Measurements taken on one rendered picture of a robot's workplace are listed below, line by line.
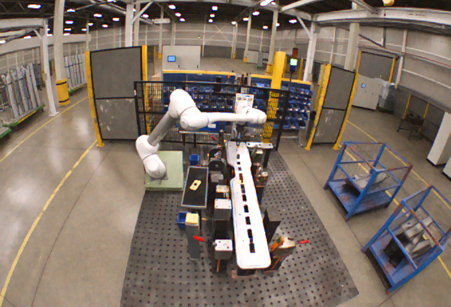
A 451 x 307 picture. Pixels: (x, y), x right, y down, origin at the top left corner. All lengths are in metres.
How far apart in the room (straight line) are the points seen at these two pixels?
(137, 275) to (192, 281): 0.36
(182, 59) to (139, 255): 7.48
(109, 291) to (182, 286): 1.08
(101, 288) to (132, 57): 3.32
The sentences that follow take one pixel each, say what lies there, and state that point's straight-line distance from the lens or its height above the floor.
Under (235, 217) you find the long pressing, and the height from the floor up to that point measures 1.00.
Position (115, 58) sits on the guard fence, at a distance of 3.58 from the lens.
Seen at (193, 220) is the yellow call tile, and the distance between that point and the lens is 0.99.
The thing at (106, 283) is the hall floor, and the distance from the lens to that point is 2.24.
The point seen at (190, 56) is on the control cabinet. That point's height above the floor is 1.52.
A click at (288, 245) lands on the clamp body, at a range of 1.10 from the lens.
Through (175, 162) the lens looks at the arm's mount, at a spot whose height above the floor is 0.91.
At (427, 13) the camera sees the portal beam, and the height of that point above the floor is 3.45.
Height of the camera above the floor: 1.95
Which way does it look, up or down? 27 degrees down
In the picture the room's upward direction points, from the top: 5 degrees clockwise
